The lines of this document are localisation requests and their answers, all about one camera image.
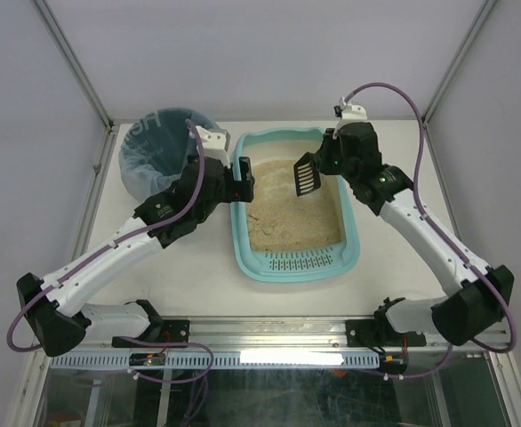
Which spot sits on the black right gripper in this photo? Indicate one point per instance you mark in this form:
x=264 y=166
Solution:
x=327 y=157

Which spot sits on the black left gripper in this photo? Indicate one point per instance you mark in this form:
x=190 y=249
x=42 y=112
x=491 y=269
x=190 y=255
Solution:
x=235 y=185

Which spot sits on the black litter scoop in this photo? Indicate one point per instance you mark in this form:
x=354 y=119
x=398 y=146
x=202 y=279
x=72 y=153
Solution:
x=306 y=176

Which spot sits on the teal litter box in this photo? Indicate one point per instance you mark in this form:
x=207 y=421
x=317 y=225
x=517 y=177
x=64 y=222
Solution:
x=309 y=264

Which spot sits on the black trash bin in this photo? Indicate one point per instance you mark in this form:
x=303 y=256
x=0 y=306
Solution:
x=162 y=142

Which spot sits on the translucent blue bin liner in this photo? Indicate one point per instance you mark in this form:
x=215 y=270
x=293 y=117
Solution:
x=145 y=173

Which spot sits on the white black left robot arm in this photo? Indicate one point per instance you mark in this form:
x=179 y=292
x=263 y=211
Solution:
x=56 y=306

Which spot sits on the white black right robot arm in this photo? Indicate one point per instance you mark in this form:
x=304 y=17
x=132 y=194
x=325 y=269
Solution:
x=476 y=293

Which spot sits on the beige cat litter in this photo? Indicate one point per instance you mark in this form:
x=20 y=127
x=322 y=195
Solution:
x=279 y=220

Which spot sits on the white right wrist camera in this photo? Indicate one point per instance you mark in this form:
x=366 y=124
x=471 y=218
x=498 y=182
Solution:
x=347 y=113

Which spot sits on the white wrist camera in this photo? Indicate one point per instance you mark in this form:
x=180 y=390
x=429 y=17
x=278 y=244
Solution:
x=215 y=143
x=347 y=113

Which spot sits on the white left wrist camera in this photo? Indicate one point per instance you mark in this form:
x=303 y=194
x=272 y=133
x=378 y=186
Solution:
x=215 y=143

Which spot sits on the white slotted cable duct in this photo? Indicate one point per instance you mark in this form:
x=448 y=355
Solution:
x=220 y=360

